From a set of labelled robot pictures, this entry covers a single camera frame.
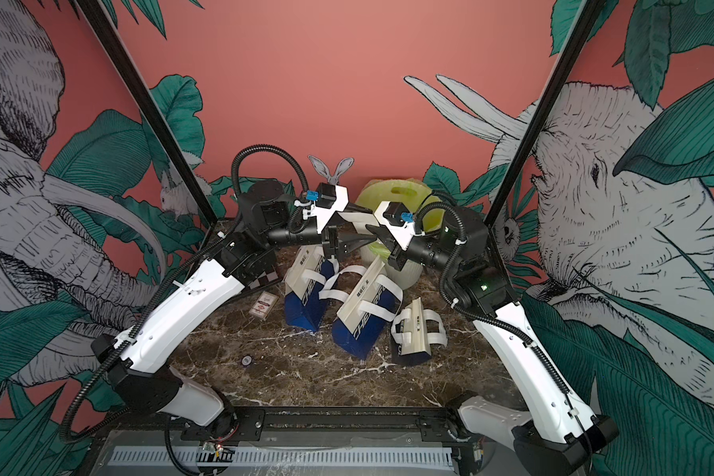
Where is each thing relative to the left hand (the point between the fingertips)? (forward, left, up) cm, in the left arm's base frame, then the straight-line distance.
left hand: (372, 221), depth 54 cm
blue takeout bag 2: (-3, 0, -26) cm, 26 cm away
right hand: (+3, +1, -2) cm, 3 cm away
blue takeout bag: (+5, +17, -28) cm, 33 cm away
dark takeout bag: (-12, -9, -24) cm, 28 cm away
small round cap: (-8, +36, -49) cm, 61 cm away
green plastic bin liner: (+35, -14, -23) cm, 44 cm away
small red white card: (+9, +34, -46) cm, 58 cm away
